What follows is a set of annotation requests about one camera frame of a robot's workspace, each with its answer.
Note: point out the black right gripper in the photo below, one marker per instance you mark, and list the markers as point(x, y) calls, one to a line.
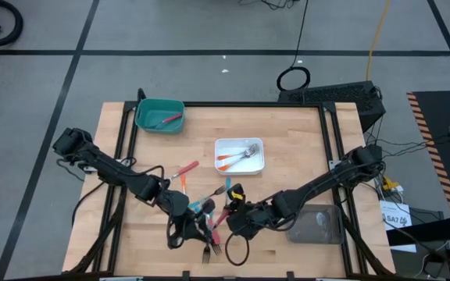
point(248, 218)

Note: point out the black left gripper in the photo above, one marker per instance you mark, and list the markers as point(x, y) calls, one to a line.
point(193, 226)

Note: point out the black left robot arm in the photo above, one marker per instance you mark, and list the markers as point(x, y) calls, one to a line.
point(111, 171)

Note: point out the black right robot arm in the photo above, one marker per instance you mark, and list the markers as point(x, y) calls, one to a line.
point(318, 183)

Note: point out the yellow gripper tag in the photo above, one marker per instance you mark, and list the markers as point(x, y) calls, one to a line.
point(236, 196)

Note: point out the black table edge clamp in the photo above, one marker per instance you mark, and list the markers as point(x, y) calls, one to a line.
point(186, 275)
point(290, 275)

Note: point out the white plastic bin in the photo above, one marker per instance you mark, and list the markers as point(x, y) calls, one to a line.
point(256, 166)

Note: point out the grey translucent plastic bin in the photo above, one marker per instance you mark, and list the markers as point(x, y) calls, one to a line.
point(318, 226)

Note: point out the teal plastic bin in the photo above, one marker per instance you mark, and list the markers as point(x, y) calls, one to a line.
point(147, 125)

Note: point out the white paper label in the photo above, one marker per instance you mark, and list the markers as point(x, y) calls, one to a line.
point(389, 210)

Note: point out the yellow plug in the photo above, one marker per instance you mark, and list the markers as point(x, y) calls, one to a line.
point(390, 183)

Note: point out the black floor bar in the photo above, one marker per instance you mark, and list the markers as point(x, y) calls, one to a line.
point(436, 230)

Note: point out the black platform with hazard stripes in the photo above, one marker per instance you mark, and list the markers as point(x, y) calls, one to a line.
point(436, 117)

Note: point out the black aluminium table frame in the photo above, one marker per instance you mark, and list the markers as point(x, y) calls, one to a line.
point(229, 104)

